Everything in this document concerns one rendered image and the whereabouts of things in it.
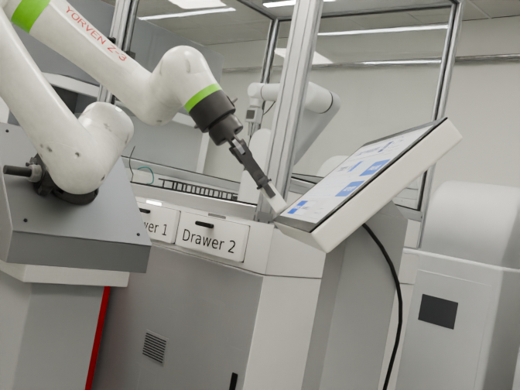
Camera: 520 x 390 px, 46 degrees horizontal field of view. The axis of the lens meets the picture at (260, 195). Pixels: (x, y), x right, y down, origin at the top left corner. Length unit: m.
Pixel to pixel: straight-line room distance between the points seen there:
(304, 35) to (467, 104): 3.44
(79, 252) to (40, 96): 0.42
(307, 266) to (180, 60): 0.85
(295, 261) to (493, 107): 3.43
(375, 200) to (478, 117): 4.10
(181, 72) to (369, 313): 0.64
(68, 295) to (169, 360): 0.56
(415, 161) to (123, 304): 1.42
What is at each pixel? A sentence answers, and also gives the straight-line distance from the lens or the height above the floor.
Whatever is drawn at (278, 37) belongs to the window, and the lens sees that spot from 1.94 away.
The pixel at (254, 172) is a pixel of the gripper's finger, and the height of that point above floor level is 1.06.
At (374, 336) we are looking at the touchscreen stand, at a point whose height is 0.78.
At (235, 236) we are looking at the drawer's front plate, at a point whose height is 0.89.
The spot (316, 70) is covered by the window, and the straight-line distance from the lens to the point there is 1.90.
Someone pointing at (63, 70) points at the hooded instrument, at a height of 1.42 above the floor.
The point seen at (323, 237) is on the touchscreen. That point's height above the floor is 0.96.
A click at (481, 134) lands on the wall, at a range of 5.08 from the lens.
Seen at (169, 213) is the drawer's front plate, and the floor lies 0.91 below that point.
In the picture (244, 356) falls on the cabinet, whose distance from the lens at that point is 1.83.
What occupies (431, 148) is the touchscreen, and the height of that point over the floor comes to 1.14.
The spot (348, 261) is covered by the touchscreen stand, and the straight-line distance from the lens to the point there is 1.23.
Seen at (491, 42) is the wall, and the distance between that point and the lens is 5.28.
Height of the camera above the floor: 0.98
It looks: 1 degrees up
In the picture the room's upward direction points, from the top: 11 degrees clockwise
